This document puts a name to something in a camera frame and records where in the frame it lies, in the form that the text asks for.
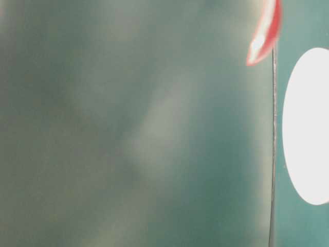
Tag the white round bowl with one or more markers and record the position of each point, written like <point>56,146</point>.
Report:
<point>305,126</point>

